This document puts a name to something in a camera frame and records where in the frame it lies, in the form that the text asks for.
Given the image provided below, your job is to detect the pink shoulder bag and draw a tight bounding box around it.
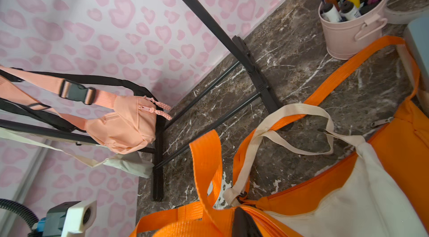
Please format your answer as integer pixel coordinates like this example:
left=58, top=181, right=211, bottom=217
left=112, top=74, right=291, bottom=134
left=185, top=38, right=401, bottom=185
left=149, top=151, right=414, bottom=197
left=1, top=67, right=171, bottom=154

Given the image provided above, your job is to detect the grey blue flat box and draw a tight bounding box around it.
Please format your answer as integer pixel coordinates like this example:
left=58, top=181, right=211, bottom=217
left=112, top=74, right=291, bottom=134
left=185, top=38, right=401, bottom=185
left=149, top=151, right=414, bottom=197
left=403, top=15, right=429, bottom=93

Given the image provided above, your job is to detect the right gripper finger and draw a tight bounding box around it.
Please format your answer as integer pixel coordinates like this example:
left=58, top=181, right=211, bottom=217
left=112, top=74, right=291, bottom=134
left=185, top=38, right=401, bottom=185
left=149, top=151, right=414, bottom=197
left=232, top=207, right=263, bottom=237

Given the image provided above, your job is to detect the black garment rack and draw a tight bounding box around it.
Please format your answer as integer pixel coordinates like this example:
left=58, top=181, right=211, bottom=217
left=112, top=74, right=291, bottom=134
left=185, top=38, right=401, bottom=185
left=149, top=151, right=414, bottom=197
left=0, top=0, right=286, bottom=202

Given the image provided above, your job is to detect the small orange sling bag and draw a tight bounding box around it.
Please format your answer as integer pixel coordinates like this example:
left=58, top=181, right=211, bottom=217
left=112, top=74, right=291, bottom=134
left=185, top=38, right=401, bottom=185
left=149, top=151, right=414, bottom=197
left=131, top=130, right=299, bottom=237

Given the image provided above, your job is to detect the large orange crescent bag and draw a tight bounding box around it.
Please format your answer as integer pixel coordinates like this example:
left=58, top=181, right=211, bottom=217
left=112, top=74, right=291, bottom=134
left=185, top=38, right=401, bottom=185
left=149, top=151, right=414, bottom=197
left=233, top=36, right=429, bottom=229

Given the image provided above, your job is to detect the cream bag striped strap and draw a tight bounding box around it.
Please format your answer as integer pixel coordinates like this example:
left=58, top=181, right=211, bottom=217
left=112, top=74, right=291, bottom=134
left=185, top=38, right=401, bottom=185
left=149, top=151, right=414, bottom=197
left=0, top=126, right=155, bottom=180

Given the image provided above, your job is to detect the pink pen cup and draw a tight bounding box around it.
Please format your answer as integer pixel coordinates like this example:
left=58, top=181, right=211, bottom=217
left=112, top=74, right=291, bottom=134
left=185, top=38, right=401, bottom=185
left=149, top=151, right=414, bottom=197
left=318, top=0, right=388, bottom=60

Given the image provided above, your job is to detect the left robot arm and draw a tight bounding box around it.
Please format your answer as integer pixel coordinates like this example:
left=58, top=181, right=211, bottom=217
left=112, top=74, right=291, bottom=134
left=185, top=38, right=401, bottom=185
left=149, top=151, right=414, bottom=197
left=1, top=199, right=41, bottom=237

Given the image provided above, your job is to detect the cream white crescent bag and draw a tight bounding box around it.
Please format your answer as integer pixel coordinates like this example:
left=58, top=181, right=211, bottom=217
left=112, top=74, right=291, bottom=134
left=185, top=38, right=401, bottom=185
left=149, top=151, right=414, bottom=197
left=223, top=104, right=429, bottom=237

